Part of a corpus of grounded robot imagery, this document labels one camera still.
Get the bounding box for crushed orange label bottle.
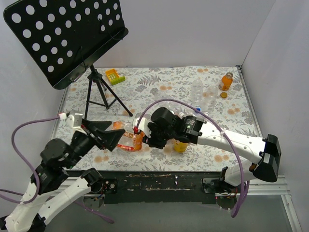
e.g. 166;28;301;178
112;121;144;152

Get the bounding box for gold bottle cap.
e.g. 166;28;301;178
220;92;227;99

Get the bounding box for orange juice bottle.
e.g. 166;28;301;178
219;72;233;91

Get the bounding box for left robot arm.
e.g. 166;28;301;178
0;119;126;232

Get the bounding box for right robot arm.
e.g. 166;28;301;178
136;107;281;193

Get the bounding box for yellow juice bottle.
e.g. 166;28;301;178
173;141;189;153

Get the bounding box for clear bottle blue cap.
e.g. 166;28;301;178
191;79;203;112

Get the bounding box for clear bottle white cap right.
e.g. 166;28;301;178
202;86;218;116

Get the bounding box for floral patterned table mat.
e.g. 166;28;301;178
61;67;261;172

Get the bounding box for black perforated music stand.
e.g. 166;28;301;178
3;0;134;117

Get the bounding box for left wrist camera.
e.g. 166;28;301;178
66;112;86;134

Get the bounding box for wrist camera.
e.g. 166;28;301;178
132;117;151;138
66;112;86;134

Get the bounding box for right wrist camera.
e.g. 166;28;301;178
132;117;151;138

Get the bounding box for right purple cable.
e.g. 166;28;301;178
136;98;251;218

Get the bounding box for purple cable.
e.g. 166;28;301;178
0;113;115;224
136;98;251;218

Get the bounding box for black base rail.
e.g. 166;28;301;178
65;169;254;205

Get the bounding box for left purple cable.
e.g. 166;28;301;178
0;113;115;224

